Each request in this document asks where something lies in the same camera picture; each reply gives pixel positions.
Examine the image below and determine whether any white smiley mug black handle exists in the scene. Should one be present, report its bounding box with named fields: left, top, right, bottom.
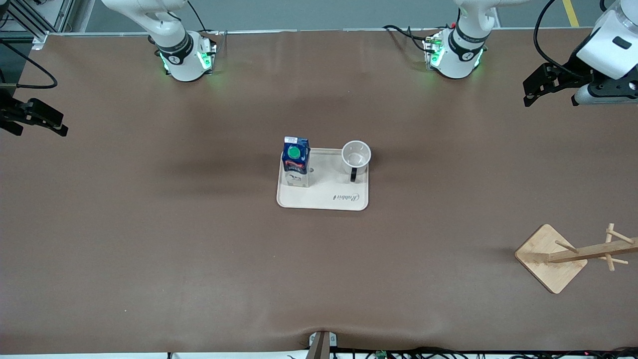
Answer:
left=341, top=140, right=372, bottom=182

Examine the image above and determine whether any blue milk carton green cap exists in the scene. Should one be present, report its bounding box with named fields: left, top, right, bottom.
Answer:
left=281, top=137, right=311, bottom=188

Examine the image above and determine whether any cream rabbit print tray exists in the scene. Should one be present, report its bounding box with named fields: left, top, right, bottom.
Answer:
left=277, top=148, right=369, bottom=211

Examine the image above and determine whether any wooden mug rack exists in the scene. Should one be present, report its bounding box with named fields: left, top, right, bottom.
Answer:
left=514, top=223, right=638, bottom=295

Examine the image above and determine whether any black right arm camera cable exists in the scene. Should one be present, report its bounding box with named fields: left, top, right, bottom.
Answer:
left=0, top=39, right=59, bottom=90

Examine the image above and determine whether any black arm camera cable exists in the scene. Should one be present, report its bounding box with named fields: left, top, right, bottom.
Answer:
left=0, top=39, right=59, bottom=90
left=532, top=0, right=596, bottom=79

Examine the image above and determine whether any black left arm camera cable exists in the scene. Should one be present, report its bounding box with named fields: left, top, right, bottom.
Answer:
left=532, top=0, right=596, bottom=79

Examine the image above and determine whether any aluminium frame profile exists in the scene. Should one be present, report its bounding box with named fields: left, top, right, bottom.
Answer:
left=0, top=0, right=75, bottom=50

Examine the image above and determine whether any black left arm base cable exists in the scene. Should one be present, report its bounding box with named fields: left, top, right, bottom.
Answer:
left=383, top=24, right=435, bottom=56

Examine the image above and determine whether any black arm base cable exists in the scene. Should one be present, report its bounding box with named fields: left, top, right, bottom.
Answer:
left=383, top=24, right=435, bottom=56
left=187, top=0, right=221, bottom=36

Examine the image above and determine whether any black right arm base cable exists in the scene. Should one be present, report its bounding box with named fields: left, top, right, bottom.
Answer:
left=187, top=0, right=221, bottom=36

